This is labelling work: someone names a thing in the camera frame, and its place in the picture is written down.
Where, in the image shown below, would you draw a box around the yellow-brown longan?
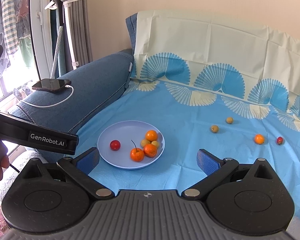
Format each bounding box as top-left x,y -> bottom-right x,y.
151,140 -> 160,148
210,125 -> 219,133
226,117 -> 234,124
140,139 -> 151,148

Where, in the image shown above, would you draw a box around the small orange kumquat front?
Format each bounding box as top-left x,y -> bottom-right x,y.
254,134 -> 265,145

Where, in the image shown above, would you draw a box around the small orange kumquat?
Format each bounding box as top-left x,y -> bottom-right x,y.
145,130 -> 158,142
254,134 -> 265,145

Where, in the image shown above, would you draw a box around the orange mandarin with stem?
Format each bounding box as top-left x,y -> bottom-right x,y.
130,141 -> 145,162

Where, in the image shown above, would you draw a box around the large orange mandarin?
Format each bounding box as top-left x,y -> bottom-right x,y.
143,144 -> 158,158

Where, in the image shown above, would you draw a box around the small red cherry tomato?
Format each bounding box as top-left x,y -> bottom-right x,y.
276,137 -> 283,145

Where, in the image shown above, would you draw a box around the blue denim sofa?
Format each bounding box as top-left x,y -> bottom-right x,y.
8,13 -> 138,163

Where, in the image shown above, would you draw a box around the light purple plate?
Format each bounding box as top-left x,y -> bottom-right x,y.
97,120 -> 165,170

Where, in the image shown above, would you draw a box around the black smartphone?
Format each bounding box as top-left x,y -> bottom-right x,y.
32,79 -> 71,93

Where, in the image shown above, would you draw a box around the blue fan-pattern bed sheet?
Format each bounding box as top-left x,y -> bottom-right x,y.
78,10 -> 300,218

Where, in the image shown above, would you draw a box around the hanging clothes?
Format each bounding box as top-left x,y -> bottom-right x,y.
0,0 -> 34,78

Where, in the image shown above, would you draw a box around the grey curtain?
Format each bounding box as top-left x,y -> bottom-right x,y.
59,0 -> 93,73

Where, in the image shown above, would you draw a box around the white charging cable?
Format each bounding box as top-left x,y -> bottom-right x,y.
19,84 -> 75,108

